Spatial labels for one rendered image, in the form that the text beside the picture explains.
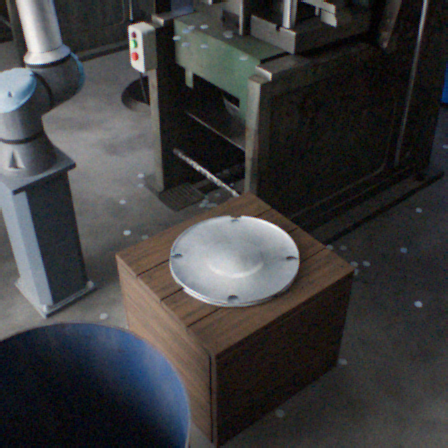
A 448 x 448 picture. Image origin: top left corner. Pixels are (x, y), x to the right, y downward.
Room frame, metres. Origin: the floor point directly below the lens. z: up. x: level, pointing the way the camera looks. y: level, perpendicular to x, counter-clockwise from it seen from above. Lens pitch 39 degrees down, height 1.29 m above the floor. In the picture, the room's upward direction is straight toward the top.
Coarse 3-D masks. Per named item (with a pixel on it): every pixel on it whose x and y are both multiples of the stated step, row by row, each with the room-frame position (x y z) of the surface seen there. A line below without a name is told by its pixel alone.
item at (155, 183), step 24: (168, 24) 1.78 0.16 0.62; (168, 48) 1.78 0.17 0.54; (168, 72) 1.78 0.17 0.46; (168, 96) 1.78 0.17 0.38; (192, 96) 1.84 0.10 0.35; (216, 96) 1.90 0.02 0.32; (168, 120) 1.77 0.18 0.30; (192, 120) 1.83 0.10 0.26; (168, 144) 1.77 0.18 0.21; (192, 144) 1.84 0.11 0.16; (216, 144) 1.91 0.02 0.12; (168, 168) 1.77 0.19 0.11; (192, 168) 1.84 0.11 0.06; (216, 168) 1.90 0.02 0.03
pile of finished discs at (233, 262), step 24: (192, 240) 1.09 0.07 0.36; (216, 240) 1.09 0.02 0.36; (240, 240) 1.09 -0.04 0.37; (264, 240) 1.09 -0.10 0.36; (288, 240) 1.09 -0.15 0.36; (192, 264) 1.01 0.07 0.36; (216, 264) 1.00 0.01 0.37; (240, 264) 1.00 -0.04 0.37; (264, 264) 1.01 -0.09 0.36; (288, 264) 1.01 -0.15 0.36; (192, 288) 0.94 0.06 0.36; (216, 288) 0.94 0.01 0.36; (240, 288) 0.94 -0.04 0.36; (264, 288) 0.93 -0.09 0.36
